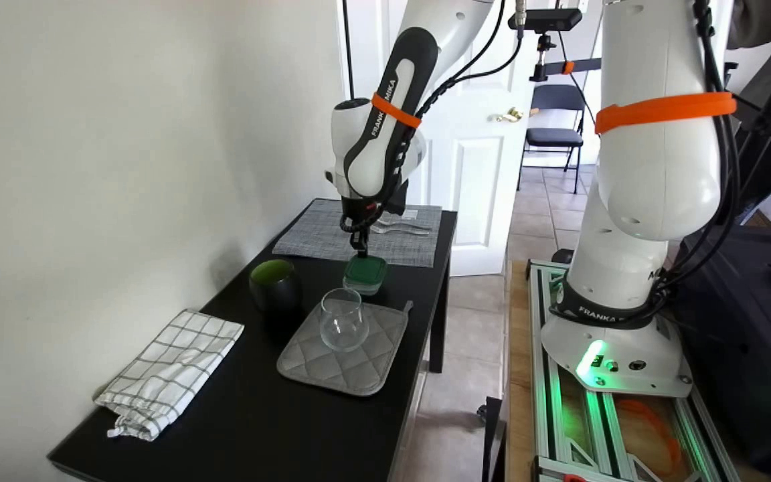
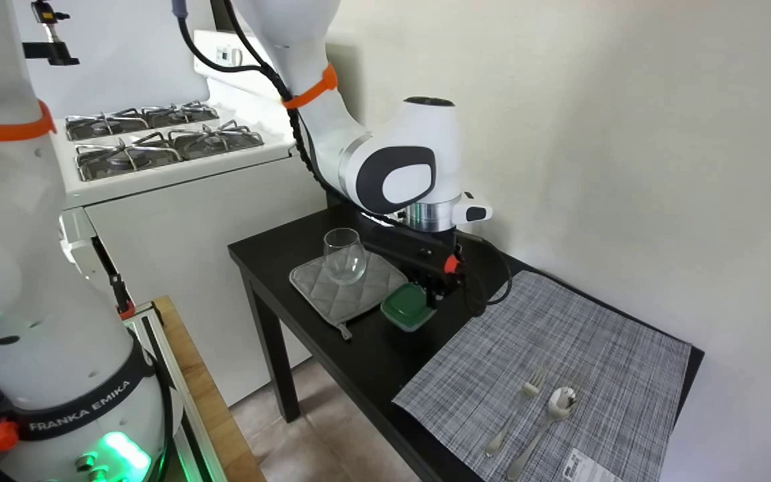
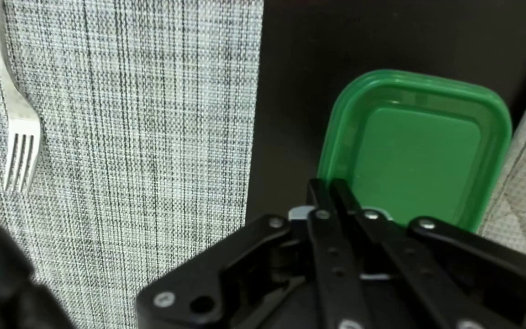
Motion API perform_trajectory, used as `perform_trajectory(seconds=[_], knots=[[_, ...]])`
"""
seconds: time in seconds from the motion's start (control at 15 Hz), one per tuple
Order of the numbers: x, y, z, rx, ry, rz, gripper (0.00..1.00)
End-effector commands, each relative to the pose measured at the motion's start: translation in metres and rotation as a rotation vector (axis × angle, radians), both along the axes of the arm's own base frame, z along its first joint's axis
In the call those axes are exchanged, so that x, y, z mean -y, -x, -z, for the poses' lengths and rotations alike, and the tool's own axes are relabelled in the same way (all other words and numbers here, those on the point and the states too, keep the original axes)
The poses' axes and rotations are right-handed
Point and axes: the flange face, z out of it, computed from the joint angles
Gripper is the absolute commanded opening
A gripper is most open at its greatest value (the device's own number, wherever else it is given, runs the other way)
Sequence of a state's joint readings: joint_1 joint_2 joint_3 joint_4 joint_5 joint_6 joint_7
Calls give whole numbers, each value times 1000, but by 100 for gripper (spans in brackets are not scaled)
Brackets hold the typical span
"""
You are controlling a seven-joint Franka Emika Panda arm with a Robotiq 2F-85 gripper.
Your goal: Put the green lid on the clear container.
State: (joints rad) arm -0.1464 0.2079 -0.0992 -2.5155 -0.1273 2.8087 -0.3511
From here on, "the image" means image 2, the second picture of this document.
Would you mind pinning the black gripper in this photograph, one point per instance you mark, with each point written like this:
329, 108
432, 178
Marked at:
443, 267

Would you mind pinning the green sponge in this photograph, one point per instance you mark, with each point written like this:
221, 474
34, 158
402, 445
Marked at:
406, 306

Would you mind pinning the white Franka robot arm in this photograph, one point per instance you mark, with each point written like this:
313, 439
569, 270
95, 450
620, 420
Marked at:
39, 267

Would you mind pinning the clear plastic container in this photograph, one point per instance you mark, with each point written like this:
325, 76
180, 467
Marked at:
420, 326

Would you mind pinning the grey quilted pot holder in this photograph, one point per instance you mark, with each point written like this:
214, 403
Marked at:
340, 298

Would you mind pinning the clear glass bowl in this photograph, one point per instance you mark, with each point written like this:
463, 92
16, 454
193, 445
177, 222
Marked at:
347, 258

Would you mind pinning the black table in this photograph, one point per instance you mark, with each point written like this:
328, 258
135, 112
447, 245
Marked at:
348, 356

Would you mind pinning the white plastic fork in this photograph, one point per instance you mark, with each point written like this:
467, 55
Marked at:
532, 389

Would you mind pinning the grey woven placemat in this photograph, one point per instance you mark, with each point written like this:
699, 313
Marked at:
564, 356

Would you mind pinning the white plastic spoon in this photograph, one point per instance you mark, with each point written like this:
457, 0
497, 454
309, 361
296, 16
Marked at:
564, 403

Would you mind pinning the wooden base board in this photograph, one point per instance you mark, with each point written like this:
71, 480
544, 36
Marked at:
214, 411

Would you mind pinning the white stove top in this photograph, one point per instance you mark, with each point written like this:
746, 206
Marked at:
180, 230

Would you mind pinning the black tray of metal parts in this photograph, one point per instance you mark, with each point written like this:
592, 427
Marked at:
173, 151
139, 119

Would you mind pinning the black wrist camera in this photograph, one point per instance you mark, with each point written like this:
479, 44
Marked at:
399, 239

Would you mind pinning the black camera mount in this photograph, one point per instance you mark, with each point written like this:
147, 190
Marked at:
47, 40

